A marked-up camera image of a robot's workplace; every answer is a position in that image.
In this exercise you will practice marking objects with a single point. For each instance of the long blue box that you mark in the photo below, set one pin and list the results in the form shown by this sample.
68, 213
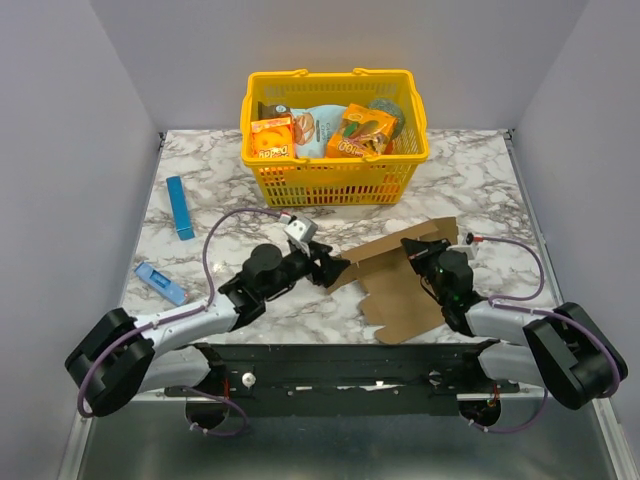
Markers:
180, 211

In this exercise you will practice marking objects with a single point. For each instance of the yellow plastic shopping basket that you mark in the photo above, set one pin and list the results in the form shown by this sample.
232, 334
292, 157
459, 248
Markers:
336, 181

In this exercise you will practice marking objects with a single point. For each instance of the green round scrubber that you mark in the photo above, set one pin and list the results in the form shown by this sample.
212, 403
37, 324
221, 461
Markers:
391, 108

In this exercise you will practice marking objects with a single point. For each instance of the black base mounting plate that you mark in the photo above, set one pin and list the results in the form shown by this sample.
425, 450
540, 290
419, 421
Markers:
349, 380

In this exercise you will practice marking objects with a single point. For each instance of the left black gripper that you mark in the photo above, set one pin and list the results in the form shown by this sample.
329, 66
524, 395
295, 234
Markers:
330, 266

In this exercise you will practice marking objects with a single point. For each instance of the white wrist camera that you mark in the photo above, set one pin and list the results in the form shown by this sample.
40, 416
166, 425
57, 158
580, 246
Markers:
299, 230
466, 244

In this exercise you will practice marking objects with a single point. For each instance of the small blue box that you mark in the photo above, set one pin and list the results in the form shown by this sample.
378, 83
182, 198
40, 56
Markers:
165, 287

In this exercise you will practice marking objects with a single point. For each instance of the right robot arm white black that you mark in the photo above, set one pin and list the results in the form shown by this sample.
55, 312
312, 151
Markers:
561, 350

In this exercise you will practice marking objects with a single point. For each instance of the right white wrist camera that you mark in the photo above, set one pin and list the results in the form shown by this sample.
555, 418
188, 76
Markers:
466, 244

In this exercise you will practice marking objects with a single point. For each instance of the dark brown packet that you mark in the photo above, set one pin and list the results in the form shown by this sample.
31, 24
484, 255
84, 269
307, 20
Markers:
272, 111

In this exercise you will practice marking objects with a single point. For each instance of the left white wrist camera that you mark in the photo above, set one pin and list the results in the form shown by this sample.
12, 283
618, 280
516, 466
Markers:
299, 230

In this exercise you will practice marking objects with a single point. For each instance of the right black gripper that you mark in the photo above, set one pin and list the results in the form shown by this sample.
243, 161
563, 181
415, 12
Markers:
424, 253

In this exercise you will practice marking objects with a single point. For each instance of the brown cardboard box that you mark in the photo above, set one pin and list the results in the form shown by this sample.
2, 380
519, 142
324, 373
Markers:
395, 303

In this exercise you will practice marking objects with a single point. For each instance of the orange gummy candy bag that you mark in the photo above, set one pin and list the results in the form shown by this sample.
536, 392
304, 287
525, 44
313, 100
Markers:
363, 133

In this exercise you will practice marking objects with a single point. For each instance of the light blue chips bag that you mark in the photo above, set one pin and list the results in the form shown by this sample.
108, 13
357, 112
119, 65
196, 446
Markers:
314, 127

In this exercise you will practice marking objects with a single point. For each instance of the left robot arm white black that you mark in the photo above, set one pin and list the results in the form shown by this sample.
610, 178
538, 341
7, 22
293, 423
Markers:
113, 362

